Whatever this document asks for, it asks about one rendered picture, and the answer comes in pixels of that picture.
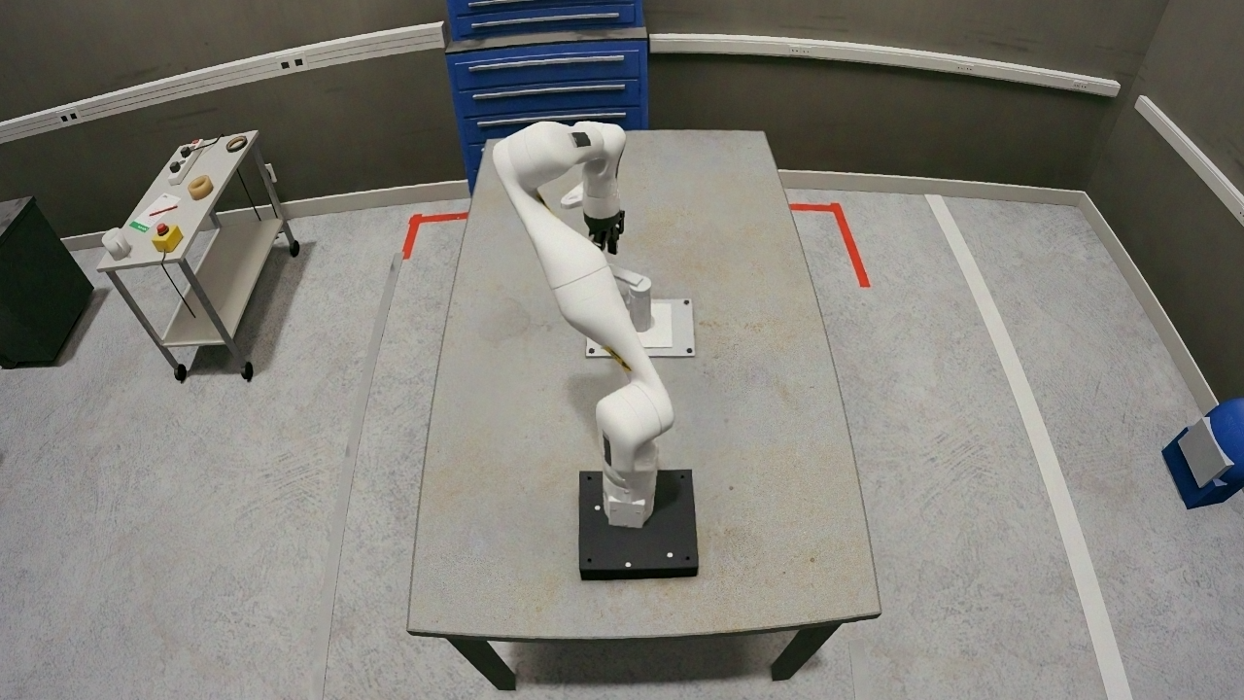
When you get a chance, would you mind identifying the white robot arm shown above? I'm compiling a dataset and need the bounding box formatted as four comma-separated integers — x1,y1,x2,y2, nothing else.
493,122,674,528

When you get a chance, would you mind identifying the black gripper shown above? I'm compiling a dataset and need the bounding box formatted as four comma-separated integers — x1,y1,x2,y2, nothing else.
583,210,624,255

